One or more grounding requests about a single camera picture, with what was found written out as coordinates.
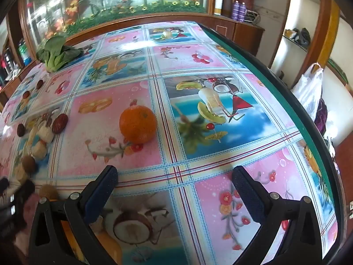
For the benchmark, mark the dark object on shelf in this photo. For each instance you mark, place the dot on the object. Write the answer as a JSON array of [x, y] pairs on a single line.
[[303, 36]]

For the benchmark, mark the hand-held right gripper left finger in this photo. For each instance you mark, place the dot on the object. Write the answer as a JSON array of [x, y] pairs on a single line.
[[102, 193]]

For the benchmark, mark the fruit print tablecloth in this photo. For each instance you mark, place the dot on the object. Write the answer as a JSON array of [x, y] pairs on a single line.
[[96, 149]]

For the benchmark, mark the green plastic bottle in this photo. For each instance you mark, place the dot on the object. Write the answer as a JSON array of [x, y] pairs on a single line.
[[23, 51]]

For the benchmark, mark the wooden door frame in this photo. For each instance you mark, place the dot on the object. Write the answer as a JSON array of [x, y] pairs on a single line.
[[326, 33]]

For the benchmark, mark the white plastic bag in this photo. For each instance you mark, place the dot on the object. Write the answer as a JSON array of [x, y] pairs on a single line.
[[309, 88]]

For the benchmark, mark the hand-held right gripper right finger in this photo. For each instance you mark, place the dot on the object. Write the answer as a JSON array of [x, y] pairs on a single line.
[[248, 196]]

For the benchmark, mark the beige longan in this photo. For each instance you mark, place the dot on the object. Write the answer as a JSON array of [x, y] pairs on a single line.
[[44, 135], [39, 150], [47, 191]]

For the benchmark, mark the red date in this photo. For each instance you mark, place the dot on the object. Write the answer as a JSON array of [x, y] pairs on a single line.
[[40, 84], [20, 129], [60, 122], [26, 95]]

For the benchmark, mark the green table with black rim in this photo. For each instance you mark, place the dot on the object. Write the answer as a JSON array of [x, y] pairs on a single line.
[[237, 54]]

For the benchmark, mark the purple bottle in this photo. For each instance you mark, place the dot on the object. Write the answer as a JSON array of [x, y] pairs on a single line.
[[235, 11], [242, 11]]

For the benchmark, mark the green broccoli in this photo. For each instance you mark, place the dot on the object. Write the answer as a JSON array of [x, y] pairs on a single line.
[[56, 51]]

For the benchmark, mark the orange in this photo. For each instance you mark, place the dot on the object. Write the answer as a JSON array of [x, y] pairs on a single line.
[[138, 124]]

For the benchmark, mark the wooden cabinet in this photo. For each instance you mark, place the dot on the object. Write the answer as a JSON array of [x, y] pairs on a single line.
[[242, 33]]

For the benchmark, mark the purple cloth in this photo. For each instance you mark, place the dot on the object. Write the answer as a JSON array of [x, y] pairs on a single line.
[[321, 116]]

